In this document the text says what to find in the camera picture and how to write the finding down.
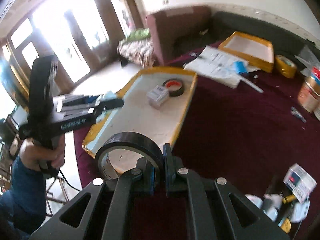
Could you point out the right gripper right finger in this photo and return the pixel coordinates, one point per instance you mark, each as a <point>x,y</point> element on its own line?
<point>186,182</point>

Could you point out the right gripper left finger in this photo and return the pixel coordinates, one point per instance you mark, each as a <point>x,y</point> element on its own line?
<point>138,179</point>

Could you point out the blue sleeved left forearm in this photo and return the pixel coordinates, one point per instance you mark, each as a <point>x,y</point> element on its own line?
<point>23,206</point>

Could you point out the left hand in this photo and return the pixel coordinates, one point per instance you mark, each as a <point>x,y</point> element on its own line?
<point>31,154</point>

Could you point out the near yellow edged tray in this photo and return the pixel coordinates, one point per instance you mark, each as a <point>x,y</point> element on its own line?
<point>137,115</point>

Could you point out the yellow edged tray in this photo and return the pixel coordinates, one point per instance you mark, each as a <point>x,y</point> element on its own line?
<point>257,51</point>
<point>137,115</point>

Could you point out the maroon tablecloth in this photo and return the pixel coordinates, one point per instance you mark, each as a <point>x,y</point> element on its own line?
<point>247,137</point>

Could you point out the black tape roll red core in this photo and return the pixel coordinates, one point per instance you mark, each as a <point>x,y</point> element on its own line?
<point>174,86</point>

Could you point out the white usb charger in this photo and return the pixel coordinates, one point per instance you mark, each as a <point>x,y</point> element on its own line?
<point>273,207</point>

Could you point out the yellow black screwdriver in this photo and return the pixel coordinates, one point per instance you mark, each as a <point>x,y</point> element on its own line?
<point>288,199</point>

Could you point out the patterned blanket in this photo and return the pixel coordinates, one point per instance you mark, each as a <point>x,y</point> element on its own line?
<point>139,52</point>

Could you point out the yellow tape roll near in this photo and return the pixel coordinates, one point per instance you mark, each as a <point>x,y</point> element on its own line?
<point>285,225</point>

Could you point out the yellow tape roll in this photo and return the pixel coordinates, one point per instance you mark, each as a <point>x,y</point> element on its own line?
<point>286,67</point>
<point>285,225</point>

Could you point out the white paper tube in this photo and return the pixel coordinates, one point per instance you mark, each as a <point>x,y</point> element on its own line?
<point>252,85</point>

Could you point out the white blue red box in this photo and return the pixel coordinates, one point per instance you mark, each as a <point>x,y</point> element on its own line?
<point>300,183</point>

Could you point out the green cloth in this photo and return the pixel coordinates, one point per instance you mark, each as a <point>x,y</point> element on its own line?
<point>139,34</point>

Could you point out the open paper notebook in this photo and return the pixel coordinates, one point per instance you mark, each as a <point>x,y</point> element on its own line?
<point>218,66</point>

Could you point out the small light blue box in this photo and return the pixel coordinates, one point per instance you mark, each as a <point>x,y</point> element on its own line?
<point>240,67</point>

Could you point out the small blue foil packet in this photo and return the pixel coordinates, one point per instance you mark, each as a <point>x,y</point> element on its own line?
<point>297,114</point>

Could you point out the maroon armchair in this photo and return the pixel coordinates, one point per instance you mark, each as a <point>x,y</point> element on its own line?
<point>167,25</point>

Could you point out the far yellow edged tray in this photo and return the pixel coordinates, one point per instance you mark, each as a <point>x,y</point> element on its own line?
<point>257,51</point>

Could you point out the gold labelled jar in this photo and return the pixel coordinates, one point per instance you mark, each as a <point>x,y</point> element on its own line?
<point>308,96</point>

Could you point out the yellow tape roll far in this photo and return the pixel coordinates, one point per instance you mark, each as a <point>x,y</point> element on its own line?
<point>286,67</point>

